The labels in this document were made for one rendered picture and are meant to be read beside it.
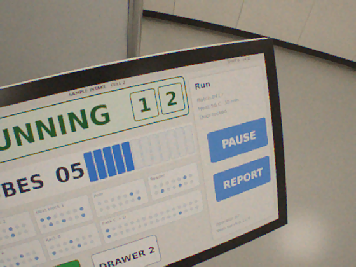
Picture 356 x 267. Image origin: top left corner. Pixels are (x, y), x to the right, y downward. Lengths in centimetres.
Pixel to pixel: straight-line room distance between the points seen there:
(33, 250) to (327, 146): 193
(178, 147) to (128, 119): 8
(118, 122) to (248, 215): 25
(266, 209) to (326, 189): 144
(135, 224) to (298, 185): 151
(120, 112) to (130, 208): 12
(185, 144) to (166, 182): 5
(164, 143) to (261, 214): 21
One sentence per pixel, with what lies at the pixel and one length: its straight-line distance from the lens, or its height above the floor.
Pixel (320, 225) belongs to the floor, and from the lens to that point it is 183.
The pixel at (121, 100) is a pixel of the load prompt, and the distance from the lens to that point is 40.
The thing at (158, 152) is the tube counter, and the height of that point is 111.
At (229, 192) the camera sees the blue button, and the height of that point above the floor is 104.
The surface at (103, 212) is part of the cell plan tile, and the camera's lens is 42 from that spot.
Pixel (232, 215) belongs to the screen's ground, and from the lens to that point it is 50.
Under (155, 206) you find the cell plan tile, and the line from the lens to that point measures 44.
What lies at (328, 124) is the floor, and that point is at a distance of 231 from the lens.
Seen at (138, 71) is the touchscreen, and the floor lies 119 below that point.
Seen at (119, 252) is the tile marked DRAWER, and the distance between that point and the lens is 46.
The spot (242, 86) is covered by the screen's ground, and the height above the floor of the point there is 115.
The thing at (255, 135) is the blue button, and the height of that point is 109.
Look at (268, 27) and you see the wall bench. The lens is 262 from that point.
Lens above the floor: 145
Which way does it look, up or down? 51 degrees down
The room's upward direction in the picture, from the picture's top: 11 degrees clockwise
